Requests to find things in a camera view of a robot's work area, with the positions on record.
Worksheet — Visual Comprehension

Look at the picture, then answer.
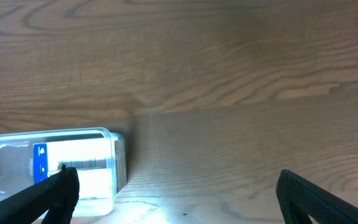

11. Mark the clear plastic container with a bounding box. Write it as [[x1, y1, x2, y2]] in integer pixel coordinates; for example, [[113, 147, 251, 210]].
[[0, 128, 127, 217]]

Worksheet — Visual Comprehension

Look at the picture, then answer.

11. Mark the blue fever patch box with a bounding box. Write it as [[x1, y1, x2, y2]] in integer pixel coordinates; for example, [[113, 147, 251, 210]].
[[29, 138, 113, 184]]

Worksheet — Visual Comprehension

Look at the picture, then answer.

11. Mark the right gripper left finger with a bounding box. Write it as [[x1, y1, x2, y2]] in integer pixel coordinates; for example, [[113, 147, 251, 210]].
[[0, 166, 80, 223]]

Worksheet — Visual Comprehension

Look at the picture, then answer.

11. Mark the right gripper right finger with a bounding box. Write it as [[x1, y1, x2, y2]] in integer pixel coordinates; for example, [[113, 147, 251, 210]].
[[276, 169, 358, 224]]

